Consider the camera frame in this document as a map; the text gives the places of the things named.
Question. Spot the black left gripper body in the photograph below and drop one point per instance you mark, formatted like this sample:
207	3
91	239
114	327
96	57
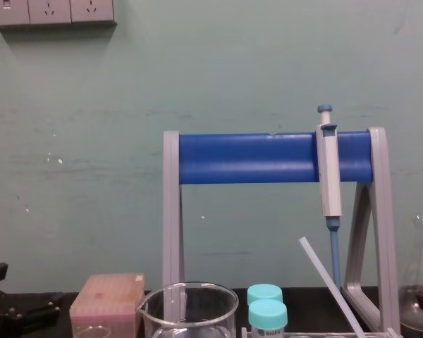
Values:
17	327

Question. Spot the grey and blue pipette stand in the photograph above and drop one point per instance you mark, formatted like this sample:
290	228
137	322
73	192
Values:
250	158

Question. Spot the teal capped sample tube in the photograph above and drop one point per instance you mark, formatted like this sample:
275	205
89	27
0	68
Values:
268	315
264	292

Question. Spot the clear glass stirring rod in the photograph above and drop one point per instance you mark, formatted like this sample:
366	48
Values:
324	273

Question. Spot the large clear glass beaker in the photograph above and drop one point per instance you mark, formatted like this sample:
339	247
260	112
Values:
230	310

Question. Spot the clear plastic tube rack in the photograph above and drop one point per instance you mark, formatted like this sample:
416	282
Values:
373	334

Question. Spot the grey wall socket strip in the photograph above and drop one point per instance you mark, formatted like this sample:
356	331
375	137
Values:
49	12

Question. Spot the clear glass conical flask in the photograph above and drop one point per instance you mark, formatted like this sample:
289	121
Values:
414	281

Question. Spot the pink pipette tip box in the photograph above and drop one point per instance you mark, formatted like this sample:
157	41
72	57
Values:
109	295

